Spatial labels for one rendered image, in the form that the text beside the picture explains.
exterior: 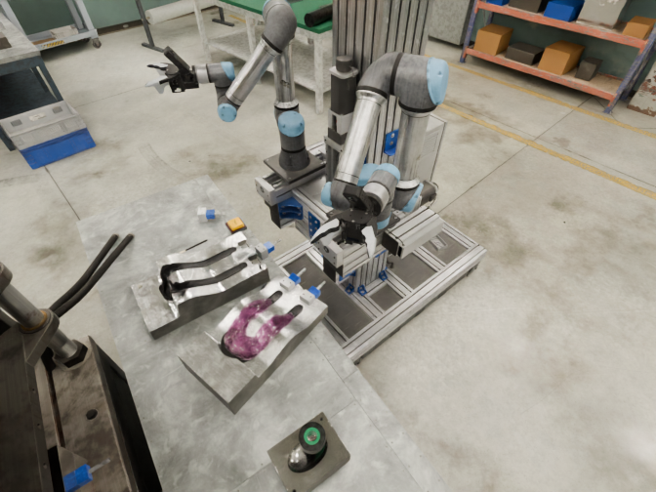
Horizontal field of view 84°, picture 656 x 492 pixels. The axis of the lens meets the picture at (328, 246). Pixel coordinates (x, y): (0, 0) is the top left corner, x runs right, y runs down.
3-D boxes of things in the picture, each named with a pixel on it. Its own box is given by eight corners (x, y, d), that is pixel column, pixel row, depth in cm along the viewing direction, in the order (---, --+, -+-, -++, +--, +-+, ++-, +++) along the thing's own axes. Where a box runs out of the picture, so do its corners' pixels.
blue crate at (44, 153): (84, 131, 394) (73, 112, 378) (98, 146, 374) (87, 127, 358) (20, 152, 367) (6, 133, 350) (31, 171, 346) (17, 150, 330)
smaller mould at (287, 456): (322, 418, 121) (322, 411, 116) (349, 460, 112) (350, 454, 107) (268, 457, 113) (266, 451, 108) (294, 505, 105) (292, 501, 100)
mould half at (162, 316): (243, 244, 173) (238, 224, 163) (269, 280, 159) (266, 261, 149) (136, 294, 154) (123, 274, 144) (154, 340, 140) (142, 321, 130)
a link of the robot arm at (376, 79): (363, 38, 104) (314, 203, 110) (399, 44, 101) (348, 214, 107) (371, 57, 115) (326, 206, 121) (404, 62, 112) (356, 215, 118)
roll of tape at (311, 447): (319, 458, 107) (319, 455, 104) (295, 448, 108) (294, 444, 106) (329, 430, 112) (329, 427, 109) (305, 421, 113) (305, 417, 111)
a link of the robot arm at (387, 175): (399, 188, 109) (403, 164, 102) (387, 211, 102) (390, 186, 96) (374, 181, 111) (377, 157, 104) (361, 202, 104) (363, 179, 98)
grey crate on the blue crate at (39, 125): (74, 113, 379) (66, 99, 368) (88, 128, 358) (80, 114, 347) (7, 134, 351) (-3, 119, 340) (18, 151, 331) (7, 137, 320)
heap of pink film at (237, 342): (266, 295, 147) (263, 283, 141) (299, 318, 139) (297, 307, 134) (215, 341, 133) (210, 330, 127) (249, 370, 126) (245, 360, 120)
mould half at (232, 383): (280, 281, 159) (278, 265, 151) (327, 312, 148) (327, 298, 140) (185, 368, 132) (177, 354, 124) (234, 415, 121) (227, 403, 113)
